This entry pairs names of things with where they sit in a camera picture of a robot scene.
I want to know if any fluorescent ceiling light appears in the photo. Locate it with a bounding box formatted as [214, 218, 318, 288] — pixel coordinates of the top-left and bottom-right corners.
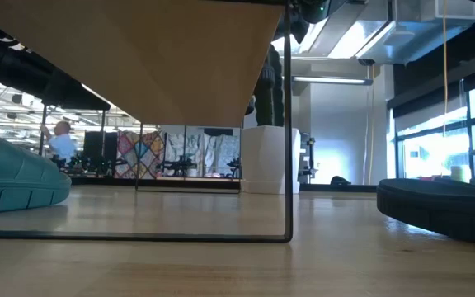
[290, 75, 374, 87]

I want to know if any black metal table frame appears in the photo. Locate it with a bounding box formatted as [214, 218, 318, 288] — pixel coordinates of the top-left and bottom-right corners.
[70, 176, 379, 193]

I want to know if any wooden shelf with black frame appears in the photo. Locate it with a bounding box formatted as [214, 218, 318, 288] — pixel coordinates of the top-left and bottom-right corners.
[0, 0, 295, 243]

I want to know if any person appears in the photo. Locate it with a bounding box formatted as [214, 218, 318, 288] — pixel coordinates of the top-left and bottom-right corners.
[41, 120, 78, 168]

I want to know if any white hanging cloth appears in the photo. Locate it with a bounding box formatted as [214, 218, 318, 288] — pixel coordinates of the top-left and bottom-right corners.
[165, 131, 241, 178]

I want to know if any green rubber slide sandal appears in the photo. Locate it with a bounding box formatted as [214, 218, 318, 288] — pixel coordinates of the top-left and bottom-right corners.
[0, 130, 73, 216]

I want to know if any white faceted planter pot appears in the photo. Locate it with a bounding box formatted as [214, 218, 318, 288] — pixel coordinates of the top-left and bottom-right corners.
[240, 125, 303, 195]

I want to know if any silver ceiling duct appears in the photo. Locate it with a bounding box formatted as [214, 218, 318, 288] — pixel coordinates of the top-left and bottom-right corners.
[273, 0, 475, 66]

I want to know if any black background panel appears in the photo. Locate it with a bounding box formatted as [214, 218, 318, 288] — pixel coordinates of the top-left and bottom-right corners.
[82, 130, 119, 174]

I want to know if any colourful patchwork quilt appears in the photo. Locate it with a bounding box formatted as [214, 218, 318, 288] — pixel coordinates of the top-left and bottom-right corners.
[115, 130, 167, 179]

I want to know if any yellow-green cylinder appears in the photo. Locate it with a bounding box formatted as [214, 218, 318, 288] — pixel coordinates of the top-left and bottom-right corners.
[449, 164, 472, 184]

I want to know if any black background rig frame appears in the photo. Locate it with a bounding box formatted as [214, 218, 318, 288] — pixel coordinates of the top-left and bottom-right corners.
[38, 101, 107, 166]

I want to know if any large glass window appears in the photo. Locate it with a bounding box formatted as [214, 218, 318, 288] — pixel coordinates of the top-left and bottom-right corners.
[393, 84, 475, 182]

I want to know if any black background stand device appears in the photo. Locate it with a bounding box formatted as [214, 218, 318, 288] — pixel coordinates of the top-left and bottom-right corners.
[299, 131, 317, 185]

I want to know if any green columnar cactus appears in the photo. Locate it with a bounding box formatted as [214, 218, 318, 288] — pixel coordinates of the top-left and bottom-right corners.
[253, 44, 285, 127]

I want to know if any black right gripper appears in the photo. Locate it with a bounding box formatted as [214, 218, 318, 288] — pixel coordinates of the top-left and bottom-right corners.
[289, 0, 348, 45]

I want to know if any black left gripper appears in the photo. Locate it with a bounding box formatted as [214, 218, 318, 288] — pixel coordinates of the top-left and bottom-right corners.
[26, 51, 111, 111]

